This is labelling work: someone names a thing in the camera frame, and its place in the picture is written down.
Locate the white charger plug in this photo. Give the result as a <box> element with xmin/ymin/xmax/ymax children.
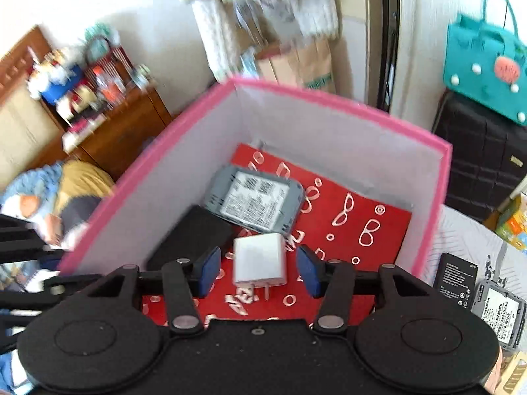
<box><xmin>232</xmin><ymin>233</ymin><xmax>287</xmax><ymax>287</ymax></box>

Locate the brown wooden dresser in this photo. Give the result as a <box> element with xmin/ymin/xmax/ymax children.
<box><xmin>1</xmin><ymin>27</ymin><xmax>173</xmax><ymax>186</ymax></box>

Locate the black suitcase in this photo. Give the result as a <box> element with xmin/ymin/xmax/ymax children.
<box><xmin>432</xmin><ymin>90</ymin><xmax>526</xmax><ymax>222</ymax></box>

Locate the white fluffy bathrobe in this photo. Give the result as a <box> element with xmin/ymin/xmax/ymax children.
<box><xmin>182</xmin><ymin>0</ymin><xmax>340</xmax><ymax>82</ymax></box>

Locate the black flat battery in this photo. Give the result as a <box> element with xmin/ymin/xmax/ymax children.
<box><xmin>433</xmin><ymin>253</ymin><xmax>478</xmax><ymax>310</ymax></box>

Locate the red patterned box liner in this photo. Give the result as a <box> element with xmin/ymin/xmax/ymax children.
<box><xmin>141</xmin><ymin>143</ymin><xmax>414</xmax><ymax>323</ymax></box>

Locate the grey wifi router device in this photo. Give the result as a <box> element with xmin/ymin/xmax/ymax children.
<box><xmin>203</xmin><ymin>165</ymin><xmax>305</xmax><ymax>236</ymax></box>

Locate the teal felt handbag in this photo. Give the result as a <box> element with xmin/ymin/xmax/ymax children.
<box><xmin>443</xmin><ymin>0</ymin><xmax>526</xmax><ymax>127</ymax></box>

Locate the brown paper shopping bag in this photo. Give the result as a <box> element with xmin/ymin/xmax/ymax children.
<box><xmin>255</xmin><ymin>38</ymin><xmax>335</xmax><ymax>94</ymax></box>

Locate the blue container with clutter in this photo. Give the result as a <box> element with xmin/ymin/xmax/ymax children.
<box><xmin>27</xmin><ymin>23</ymin><xmax>153</xmax><ymax>132</ymax></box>

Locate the black power bank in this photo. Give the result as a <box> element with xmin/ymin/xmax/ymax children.
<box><xmin>146</xmin><ymin>205</ymin><xmax>233</xmax><ymax>271</ymax></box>

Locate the pink cardboard storage box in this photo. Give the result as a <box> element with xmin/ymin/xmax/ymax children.
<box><xmin>59</xmin><ymin>79</ymin><xmax>451</xmax><ymax>320</ymax></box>

